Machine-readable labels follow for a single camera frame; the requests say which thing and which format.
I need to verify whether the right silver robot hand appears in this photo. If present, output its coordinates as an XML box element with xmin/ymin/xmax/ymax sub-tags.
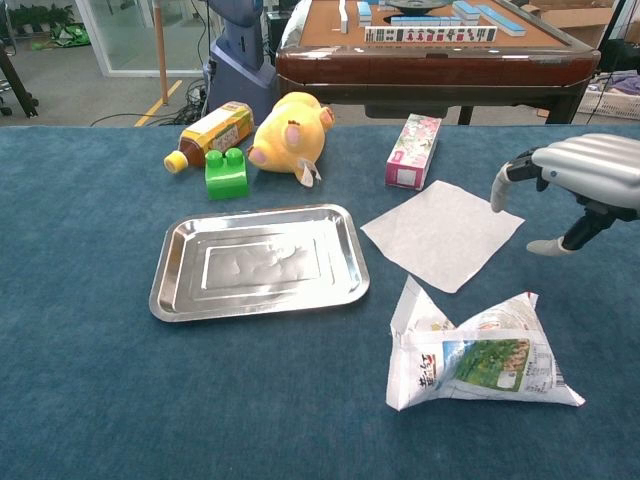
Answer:
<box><xmin>489</xmin><ymin>133</ymin><xmax>640</xmax><ymax>257</ymax></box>

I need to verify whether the white paper sheet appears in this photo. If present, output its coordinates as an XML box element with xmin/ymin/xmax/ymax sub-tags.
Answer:
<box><xmin>359</xmin><ymin>179</ymin><xmax>526</xmax><ymax>295</ymax></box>

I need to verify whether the rectangular metal tray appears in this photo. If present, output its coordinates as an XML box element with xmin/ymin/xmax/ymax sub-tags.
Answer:
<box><xmin>148</xmin><ymin>203</ymin><xmax>371</xmax><ymax>323</ymax></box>

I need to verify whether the white plastic basket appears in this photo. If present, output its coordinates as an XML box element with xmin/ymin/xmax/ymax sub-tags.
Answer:
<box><xmin>575</xmin><ymin>74</ymin><xmax>640</xmax><ymax>121</ymax></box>

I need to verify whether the cardboard box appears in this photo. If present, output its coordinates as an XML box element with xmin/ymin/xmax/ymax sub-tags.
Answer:
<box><xmin>519</xmin><ymin>0</ymin><xmax>621</xmax><ymax>49</ymax></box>

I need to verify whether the blue backed mahjong tile row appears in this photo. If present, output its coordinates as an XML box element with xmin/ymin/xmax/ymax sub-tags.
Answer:
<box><xmin>390</xmin><ymin>15</ymin><xmax>463</xmax><ymax>27</ymax></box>
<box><xmin>474</xmin><ymin>3</ymin><xmax>527</xmax><ymax>37</ymax></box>

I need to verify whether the pink floral carton box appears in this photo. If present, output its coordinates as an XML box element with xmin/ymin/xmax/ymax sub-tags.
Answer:
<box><xmin>384</xmin><ymin>113</ymin><xmax>443</xmax><ymax>192</ymax></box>

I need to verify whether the brown mahjong table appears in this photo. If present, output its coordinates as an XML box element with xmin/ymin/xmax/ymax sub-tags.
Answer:
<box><xmin>274</xmin><ymin>0</ymin><xmax>602</xmax><ymax>126</ymax></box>

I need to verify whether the white faced mahjong tile row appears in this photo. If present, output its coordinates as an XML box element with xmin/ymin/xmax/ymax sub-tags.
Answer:
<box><xmin>364</xmin><ymin>25</ymin><xmax>498</xmax><ymax>44</ymax></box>

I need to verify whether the crumpled white food bag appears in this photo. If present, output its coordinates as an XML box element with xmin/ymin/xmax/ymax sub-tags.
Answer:
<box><xmin>385</xmin><ymin>274</ymin><xmax>587</xmax><ymax>412</ymax></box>

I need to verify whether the yellow plush toy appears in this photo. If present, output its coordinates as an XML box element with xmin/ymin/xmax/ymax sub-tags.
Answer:
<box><xmin>247</xmin><ymin>91</ymin><xmax>335</xmax><ymax>189</ymax></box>

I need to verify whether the green toy building brick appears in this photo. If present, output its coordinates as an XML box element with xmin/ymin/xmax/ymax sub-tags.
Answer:
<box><xmin>204</xmin><ymin>147</ymin><xmax>250</xmax><ymax>202</ymax></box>

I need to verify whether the tea bottle with yellow cap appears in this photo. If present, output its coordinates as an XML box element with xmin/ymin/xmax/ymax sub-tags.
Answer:
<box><xmin>163</xmin><ymin>100</ymin><xmax>255</xmax><ymax>175</ymax></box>

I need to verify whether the wooden pole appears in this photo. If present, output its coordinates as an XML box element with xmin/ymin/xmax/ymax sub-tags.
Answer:
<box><xmin>152</xmin><ymin>0</ymin><xmax>170</xmax><ymax>106</ymax></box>

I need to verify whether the blue carpet table cover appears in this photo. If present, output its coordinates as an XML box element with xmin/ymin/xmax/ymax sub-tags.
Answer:
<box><xmin>0</xmin><ymin>123</ymin><xmax>640</xmax><ymax>480</ymax></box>

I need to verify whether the green bag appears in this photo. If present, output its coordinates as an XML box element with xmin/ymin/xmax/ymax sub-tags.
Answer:
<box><xmin>49</xmin><ymin>23</ymin><xmax>92</xmax><ymax>49</ymax></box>

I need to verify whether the green potted plants row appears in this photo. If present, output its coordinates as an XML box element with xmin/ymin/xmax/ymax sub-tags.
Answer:
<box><xmin>7</xmin><ymin>3</ymin><xmax>76</xmax><ymax>36</ymax></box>

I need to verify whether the black stand leg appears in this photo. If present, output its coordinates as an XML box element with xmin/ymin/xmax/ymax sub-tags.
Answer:
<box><xmin>0</xmin><ymin>39</ymin><xmax>40</xmax><ymax>119</ymax></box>

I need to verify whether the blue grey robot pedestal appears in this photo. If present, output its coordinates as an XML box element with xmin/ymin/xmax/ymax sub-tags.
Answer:
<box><xmin>205</xmin><ymin>0</ymin><xmax>278</xmax><ymax>126</ymax></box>

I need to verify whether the black floor cable bundle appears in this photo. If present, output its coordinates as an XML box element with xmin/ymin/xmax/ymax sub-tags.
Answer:
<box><xmin>89</xmin><ymin>79</ymin><xmax>212</xmax><ymax>127</ymax></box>

